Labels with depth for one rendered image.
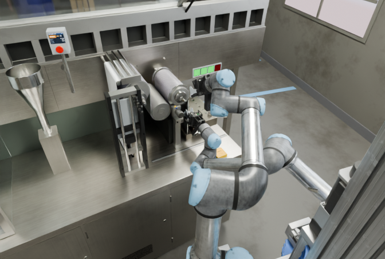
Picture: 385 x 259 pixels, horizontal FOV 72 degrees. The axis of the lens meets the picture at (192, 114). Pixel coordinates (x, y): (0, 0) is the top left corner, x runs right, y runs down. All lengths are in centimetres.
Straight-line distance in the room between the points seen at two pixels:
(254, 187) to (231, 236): 160
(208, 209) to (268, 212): 177
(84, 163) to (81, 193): 22
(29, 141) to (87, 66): 59
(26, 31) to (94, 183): 85
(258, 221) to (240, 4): 176
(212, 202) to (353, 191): 37
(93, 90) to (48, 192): 62
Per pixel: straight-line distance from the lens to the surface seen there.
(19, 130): 184
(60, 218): 153
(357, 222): 75
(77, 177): 167
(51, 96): 173
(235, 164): 130
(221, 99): 108
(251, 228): 248
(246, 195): 83
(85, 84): 171
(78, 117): 183
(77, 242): 167
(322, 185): 143
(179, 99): 155
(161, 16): 170
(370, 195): 69
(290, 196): 279
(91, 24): 160
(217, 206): 85
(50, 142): 157
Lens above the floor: 209
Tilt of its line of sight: 37 degrees down
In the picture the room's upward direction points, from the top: 2 degrees clockwise
